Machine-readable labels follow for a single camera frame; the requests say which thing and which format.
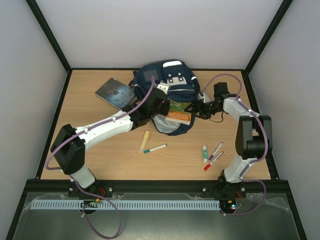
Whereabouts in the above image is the orange Treehouse book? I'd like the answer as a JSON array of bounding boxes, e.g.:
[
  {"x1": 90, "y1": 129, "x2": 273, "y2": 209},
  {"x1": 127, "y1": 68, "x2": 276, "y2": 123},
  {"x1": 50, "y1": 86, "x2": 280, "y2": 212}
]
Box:
[{"x1": 165, "y1": 100, "x2": 192, "y2": 125}]

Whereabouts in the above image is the navy blue student backpack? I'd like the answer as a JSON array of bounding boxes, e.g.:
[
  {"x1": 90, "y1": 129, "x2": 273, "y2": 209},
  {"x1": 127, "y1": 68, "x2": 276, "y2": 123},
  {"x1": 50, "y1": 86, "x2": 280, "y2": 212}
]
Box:
[{"x1": 129, "y1": 59, "x2": 200, "y2": 136}]

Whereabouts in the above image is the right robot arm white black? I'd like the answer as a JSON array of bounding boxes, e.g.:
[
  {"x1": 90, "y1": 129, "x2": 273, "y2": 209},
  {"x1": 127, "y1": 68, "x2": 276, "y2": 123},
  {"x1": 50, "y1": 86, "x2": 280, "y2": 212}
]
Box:
[{"x1": 185, "y1": 82, "x2": 272, "y2": 196}]

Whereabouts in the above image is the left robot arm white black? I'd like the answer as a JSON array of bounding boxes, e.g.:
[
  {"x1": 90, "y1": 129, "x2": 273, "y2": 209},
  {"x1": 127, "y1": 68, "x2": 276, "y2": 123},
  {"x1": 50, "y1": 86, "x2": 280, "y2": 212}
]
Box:
[{"x1": 51, "y1": 84, "x2": 170, "y2": 189}]

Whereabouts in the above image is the yellow highlighter pen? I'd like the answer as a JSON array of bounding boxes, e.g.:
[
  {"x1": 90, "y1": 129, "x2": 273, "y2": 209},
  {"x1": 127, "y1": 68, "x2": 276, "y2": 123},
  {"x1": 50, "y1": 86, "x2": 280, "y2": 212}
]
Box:
[{"x1": 139, "y1": 130, "x2": 150, "y2": 152}]

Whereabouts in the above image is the teal capped white marker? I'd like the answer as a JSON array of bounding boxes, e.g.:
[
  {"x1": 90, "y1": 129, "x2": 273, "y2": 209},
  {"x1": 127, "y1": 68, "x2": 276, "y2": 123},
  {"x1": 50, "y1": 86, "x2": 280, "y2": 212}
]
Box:
[{"x1": 143, "y1": 144, "x2": 167, "y2": 154}]

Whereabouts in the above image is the dark blue hardcover book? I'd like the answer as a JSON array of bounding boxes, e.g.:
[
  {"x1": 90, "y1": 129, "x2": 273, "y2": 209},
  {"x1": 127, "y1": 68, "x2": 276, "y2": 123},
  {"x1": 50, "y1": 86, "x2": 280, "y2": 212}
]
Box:
[{"x1": 95, "y1": 78, "x2": 135, "y2": 110}]

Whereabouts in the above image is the purple capped white marker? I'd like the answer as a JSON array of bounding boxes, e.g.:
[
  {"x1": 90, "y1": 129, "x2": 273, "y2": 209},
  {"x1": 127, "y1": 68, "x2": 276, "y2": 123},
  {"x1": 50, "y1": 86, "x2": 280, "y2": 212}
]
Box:
[{"x1": 208, "y1": 142, "x2": 224, "y2": 161}]

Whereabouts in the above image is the white glue stick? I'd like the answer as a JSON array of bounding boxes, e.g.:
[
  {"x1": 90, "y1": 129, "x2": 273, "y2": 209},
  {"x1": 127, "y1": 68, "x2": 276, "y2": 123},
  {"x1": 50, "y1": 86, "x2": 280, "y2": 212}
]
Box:
[{"x1": 202, "y1": 145, "x2": 208, "y2": 163}]

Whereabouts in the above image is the red capped white marker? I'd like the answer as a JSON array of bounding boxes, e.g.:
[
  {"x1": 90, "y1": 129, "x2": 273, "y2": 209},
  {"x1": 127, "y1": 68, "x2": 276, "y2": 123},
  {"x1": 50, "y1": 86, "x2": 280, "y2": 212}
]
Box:
[{"x1": 204, "y1": 151, "x2": 224, "y2": 171}]

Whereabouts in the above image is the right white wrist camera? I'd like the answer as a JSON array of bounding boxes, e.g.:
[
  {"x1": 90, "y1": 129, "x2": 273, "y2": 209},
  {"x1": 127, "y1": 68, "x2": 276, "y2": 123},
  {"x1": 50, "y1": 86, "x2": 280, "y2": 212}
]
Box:
[{"x1": 198, "y1": 92, "x2": 211, "y2": 103}]

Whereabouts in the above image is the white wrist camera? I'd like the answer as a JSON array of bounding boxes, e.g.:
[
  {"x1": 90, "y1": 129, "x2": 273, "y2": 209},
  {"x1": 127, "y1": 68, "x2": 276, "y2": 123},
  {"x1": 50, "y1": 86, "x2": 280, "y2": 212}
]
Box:
[
  {"x1": 198, "y1": 92, "x2": 211, "y2": 103},
  {"x1": 156, "y1": 82, "x2": 170, "y2": 95}
]

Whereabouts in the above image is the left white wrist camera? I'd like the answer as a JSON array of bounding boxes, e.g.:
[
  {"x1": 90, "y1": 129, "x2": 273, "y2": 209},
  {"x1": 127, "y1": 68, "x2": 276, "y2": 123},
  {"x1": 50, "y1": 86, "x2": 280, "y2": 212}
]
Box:
[{"x1": 156, "y1": 82, "x2": 170, "y2": 95}]

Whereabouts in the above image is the thin black gripper wire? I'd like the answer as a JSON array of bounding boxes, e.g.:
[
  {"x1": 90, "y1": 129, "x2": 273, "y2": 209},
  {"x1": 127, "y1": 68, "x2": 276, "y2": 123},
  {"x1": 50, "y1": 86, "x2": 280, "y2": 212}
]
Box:
[{"x1": 208, "y1": 112, "x2": 225, "y2": 124}]

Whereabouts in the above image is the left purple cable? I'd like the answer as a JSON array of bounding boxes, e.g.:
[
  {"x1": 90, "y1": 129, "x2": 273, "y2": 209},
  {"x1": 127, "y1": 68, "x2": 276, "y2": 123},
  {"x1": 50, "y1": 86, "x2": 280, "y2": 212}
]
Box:
[{"x1": 46, "y1": 76, "x2": 123, "y2": 238}]

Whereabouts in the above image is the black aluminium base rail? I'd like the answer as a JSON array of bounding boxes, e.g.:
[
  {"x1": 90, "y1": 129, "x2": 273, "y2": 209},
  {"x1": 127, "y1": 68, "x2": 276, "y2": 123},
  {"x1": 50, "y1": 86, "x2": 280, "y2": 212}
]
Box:
[{"x1": 26, "y1": 179, "x2": 248, "y2": 198}]

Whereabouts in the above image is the light blue slotted cable duct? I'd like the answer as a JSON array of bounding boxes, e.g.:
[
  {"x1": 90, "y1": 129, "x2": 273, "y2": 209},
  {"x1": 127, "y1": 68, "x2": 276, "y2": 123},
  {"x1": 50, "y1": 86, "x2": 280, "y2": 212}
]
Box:
[{"x1": 30, "y1": 199, "x2": 221, "y2": 211}]

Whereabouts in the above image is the black enclosure frame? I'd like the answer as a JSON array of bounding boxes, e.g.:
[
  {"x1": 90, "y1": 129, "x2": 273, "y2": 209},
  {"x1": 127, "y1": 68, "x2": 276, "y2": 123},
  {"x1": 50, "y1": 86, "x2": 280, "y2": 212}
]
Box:
[{"x1": 6, "y1": 0, "x2": 307, "y2": 240}]

